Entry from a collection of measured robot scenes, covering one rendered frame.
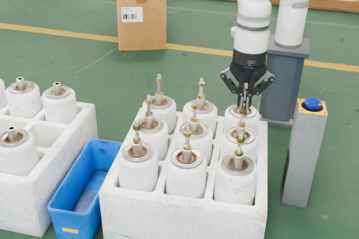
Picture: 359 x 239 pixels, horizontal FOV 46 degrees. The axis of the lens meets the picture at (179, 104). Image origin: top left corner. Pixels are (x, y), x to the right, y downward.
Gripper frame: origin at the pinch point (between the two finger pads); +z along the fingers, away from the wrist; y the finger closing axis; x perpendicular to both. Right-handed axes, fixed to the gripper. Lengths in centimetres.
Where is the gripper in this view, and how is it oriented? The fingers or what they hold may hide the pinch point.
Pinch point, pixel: (244, 101)
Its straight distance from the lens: 102.9
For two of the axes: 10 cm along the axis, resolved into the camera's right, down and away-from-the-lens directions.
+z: -0.2, 8.6, 5.2
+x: 1.2, -5.1, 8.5
